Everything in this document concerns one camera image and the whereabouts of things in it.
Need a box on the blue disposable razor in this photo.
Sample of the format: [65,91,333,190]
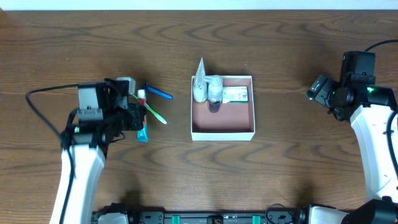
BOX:
[142,83,173,100]

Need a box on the clear pump bottle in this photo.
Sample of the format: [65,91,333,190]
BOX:
[204,75,223,113]

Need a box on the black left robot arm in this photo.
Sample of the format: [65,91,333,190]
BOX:
[50,77,146,223]

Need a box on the green and white toothbrush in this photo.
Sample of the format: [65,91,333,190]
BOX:
[133,91,167,124]

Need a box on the white and green small box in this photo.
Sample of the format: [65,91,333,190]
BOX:
[221,86,248,104]

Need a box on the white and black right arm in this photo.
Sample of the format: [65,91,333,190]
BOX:
[304,51,397,223]

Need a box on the white upright tube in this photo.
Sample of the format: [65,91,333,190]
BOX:
[192,58,208,103]

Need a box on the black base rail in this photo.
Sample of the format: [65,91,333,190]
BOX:
[90,203,308,224]

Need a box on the red and green toothpaste tube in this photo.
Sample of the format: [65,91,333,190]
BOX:
[137,89,149,142]

